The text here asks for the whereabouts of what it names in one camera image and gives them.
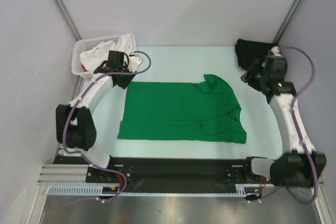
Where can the left slotted cable duct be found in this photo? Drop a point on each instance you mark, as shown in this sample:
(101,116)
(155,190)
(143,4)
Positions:
(73,190)

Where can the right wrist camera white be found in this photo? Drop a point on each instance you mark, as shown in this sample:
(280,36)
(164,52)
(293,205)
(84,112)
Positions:
(275,51)

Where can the red t shirt in basket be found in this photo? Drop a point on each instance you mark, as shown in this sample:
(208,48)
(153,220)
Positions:
(83,67)

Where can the black front mat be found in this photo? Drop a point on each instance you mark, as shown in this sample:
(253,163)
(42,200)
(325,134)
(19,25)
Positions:
(177,186)

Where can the right aluminium corner post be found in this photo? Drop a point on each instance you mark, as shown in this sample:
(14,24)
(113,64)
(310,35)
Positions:
(287,20)

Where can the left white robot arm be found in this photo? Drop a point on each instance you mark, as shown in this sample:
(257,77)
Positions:
(75,127)

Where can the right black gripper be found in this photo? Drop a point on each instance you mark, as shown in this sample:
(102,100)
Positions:
(248,76)

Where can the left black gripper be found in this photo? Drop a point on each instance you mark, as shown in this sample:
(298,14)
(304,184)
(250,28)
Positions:
(125,67)

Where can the white plastic laundry basket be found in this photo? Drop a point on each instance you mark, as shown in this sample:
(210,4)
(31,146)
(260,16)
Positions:
(84,53)

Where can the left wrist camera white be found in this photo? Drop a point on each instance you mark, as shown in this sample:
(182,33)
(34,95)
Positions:
(134,62)

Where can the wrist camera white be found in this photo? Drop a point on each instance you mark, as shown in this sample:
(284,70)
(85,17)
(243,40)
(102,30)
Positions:
(275,51)
(134,62)

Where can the aluminium front rail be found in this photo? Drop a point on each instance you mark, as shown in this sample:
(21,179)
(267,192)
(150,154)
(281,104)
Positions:
(76,174)

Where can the slotted cable duct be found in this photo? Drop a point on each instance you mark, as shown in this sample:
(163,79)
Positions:
(73,190)
(250,192)

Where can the folded black t shirt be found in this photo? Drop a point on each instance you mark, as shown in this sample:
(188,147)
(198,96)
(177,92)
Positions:
(248,51)

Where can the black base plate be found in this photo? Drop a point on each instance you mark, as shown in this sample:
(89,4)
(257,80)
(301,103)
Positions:
(98,176)
(240,174)

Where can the white t shirt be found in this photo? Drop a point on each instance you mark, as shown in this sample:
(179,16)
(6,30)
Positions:
(105,53)

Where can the green t shirt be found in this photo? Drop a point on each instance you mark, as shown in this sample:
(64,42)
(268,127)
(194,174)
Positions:
(175,111)

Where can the left aluminium corner post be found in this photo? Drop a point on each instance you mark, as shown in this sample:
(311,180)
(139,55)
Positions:
(67,19)

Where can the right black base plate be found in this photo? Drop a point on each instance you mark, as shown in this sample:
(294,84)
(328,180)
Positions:
(240,174)

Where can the right slotted cable duct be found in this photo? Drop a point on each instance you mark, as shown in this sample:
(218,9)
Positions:
(250,192)

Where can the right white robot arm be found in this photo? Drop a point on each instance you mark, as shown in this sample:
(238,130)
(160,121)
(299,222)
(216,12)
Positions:
(291,142)

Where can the aluminium corner post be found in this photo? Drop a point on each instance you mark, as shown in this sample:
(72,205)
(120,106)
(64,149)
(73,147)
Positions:
(67,19)
(287,20)

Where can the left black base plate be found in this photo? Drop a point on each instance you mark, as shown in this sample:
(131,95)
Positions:
(98,176)

